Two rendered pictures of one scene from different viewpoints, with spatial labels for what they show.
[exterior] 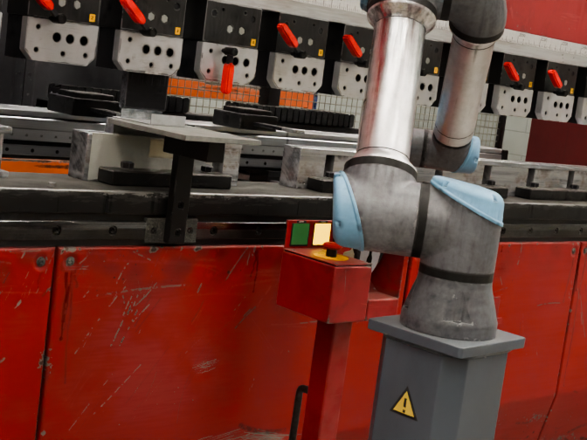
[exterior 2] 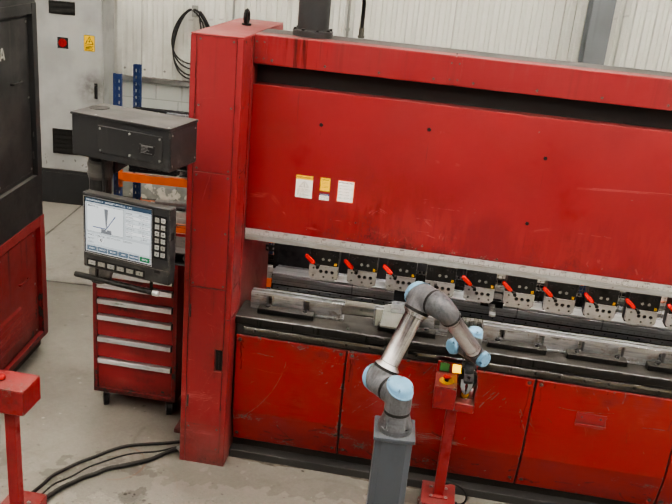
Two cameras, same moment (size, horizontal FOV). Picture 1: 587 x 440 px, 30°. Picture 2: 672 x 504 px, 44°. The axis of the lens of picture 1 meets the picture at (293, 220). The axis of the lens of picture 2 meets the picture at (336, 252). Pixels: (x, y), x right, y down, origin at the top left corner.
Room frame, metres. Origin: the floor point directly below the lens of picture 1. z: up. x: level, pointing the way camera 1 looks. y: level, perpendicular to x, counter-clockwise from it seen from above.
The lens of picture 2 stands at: (-0.61, -2.44, 2.75)
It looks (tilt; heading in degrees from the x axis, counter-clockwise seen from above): 21 degrees down; 49
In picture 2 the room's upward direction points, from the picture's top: 5 degrees clockwise
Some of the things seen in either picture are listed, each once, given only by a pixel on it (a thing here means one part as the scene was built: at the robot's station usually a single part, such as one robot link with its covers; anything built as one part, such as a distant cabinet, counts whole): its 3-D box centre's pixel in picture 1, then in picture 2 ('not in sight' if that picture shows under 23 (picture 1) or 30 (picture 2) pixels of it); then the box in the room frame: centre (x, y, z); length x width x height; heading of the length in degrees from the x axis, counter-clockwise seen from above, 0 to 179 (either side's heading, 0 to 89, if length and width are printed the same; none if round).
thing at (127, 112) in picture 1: (143, 96); (403, 296); (2.25, 0.34, 1.05); 0.10 x 0.02 x 0.10; 133
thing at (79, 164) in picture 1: (158, 158); (411, 320); (2.29, 0.30, 0.92); 0.39 x 0.06 x 0.10; 133
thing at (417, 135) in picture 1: (393, 144); (460, 345); (2.15, -0.17, 1.02); 0.11 x 0.11 x 0.08; 86
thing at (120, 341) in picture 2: not in sight; (149, 322); (1.49, 1.68, 0.50); 0.50 x 0.50 x 1.00; 43
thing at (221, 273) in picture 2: not in sight; (231, 242); (1.72, 1.17, 1.15); 0.85 x 0.25 x 2.30; 43
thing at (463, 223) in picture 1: (459, 223); (398, 394); (1.68, -0.25, 0.94); 0.13 x 0.12 x 0.14; 86
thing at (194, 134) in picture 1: (183, 131); (400, 317); (2.14, 0.24, 1.00); 0.26 x 0.18 x 0.01; 43
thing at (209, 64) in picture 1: (219, 42); (440, 278); (2.37, 0.21, 1.18); 0.15 x 0.09 x 0.17; 133
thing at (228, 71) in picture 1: (226, 70); not in sight; (2.31, 0.18, 1.12); 0.04 x 0.02 x 0.10; 43
